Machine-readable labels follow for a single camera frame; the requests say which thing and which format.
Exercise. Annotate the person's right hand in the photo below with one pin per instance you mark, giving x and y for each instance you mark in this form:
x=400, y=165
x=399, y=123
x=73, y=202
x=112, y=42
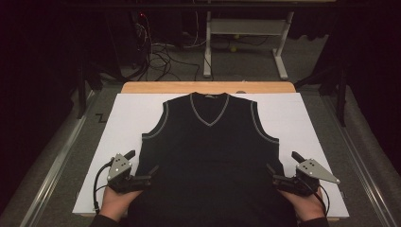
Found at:
x=304, y=205

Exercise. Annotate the black knit vest grey trim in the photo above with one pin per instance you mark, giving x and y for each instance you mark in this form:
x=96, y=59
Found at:
x=208, y=157

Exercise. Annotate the wooden table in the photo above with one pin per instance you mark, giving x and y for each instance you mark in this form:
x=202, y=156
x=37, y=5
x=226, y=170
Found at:
x=176, y=87

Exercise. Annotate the black metal stand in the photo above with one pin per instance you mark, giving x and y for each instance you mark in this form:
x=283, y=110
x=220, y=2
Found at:
x=340, y=94
x=82, y=88

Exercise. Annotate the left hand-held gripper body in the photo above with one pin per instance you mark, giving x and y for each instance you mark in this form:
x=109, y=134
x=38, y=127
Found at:
x=119, y=168

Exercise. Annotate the metal floor rail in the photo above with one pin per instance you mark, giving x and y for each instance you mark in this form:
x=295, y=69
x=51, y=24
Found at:
x=362, y=170
x=56, y=167

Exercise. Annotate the yellow tennis ball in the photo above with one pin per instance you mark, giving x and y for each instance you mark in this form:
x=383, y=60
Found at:
x=233, y=49
x=236, y=36

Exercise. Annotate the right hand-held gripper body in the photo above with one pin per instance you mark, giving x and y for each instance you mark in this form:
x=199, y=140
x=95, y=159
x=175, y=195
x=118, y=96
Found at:
x=310, y=175

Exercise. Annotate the person's left hand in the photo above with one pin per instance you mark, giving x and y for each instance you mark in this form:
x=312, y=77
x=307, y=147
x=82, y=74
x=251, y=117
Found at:
x=116, y=203

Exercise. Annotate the white metal desk frame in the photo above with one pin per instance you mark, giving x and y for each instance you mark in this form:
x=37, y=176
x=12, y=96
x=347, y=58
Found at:
x=249, y=26

